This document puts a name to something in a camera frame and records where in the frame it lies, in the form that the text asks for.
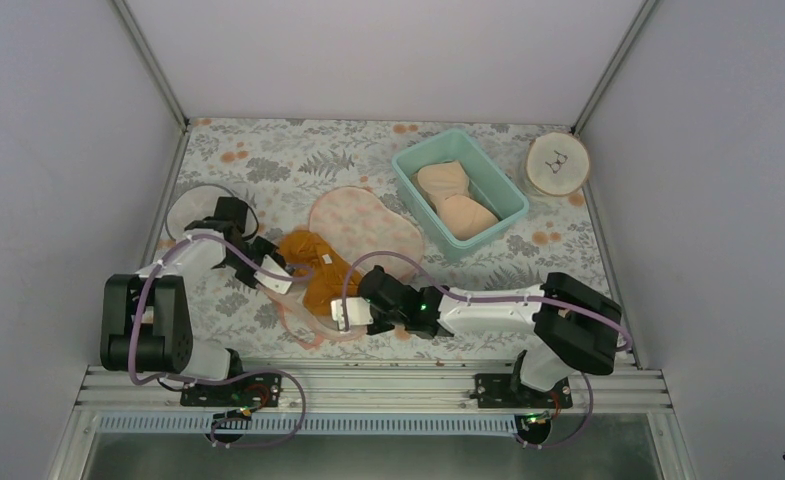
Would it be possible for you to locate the beige bra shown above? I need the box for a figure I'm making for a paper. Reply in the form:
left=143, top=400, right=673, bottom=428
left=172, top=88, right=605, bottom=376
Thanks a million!
left=411, top=160, right=499, bottom=241

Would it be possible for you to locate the round cream mesh laundry bag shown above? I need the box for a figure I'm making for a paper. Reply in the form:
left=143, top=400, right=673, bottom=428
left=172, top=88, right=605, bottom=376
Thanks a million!
left=520, top=132, right=591, bottom=197

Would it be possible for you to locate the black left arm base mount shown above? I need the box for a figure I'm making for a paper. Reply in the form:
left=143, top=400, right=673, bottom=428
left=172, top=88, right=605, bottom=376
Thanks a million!
left=180, top=372, right=283, bottom=421

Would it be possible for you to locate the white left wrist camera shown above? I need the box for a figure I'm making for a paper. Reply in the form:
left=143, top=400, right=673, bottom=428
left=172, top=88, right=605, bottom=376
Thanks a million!
left=254, top=255, right=293, bottom=295

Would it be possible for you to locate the mustard yellow lace bra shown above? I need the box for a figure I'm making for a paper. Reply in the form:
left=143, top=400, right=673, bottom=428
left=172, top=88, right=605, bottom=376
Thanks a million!
left=279, top=230, right=351, bottom=316

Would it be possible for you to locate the white round mesh laundry bag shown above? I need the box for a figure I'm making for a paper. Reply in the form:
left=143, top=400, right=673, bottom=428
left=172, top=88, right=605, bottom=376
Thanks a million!
left=163, top=184, right=251, bottom=240

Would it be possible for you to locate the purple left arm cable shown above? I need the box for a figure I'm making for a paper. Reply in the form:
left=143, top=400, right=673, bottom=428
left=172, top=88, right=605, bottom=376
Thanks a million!
left=126, top=231, right=317, bottom=452

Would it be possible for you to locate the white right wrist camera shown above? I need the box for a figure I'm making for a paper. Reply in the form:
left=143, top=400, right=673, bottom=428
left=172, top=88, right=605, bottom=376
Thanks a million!
left=330, top=297, right=374, bottom=331

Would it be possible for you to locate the floral tulip mesh laundry bag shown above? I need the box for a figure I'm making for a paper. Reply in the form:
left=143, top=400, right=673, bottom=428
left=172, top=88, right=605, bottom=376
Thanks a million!
left=264, top=187, right=426, bottom=350

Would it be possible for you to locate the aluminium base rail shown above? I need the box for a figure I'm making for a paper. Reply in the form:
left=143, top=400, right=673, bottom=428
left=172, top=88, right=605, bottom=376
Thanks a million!
left=75, top=359, right=673, bottom=414

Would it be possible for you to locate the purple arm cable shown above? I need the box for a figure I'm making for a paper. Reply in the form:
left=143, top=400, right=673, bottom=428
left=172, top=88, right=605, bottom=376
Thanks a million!
left=126, top=231, right=317, bottom=452
left=340, top=250, right=634, bottom=452

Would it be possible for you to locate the mint green plastic bin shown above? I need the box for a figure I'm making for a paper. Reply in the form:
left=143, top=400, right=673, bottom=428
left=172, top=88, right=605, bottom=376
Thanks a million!
left=391, top=129, right=529, bottom=261

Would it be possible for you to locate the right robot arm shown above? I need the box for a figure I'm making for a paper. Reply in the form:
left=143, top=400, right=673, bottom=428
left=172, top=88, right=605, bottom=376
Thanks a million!
left=332, top=266, right=631, bottom=407

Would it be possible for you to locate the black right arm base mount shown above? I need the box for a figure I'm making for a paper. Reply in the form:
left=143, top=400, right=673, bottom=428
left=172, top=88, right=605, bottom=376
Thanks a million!
left=469, top=373, right=574, bottom=410

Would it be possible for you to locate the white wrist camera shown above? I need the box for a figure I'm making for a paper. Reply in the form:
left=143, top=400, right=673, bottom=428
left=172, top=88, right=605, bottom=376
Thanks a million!
left=254, top=255, right=293, bottom=295
left=330, top=297, right=374, bottom=331

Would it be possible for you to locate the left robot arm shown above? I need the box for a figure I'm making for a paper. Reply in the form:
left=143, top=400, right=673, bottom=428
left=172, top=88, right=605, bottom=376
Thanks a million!
left=99, top=197, right=292, bottom=405

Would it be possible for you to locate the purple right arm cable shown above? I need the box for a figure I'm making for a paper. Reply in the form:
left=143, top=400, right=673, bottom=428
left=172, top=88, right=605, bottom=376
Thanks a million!
left=340, top=250, right=634, bottom=452

